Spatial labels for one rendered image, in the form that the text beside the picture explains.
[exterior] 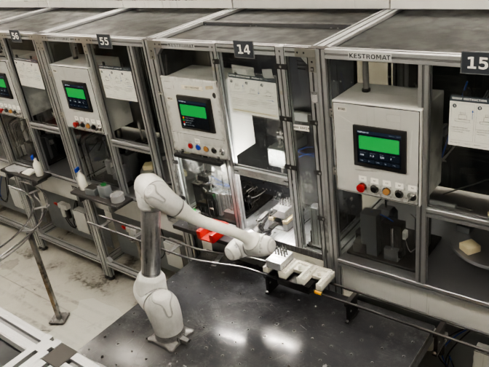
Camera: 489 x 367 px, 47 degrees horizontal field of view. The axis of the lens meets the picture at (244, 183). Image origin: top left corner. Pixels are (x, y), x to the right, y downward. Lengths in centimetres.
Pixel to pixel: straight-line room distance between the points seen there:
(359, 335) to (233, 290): 79
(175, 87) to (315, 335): 153
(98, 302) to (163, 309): 181
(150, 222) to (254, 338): 79
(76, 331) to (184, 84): 213
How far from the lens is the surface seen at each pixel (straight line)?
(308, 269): 301
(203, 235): 335
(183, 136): 332
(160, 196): 265
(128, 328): 320
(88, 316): 454
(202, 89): 307
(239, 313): 311
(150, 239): 291
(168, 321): 291
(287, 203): 334
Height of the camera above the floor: 267
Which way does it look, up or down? 27 degrees down
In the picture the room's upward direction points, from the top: 8 degrees counter-clockwise
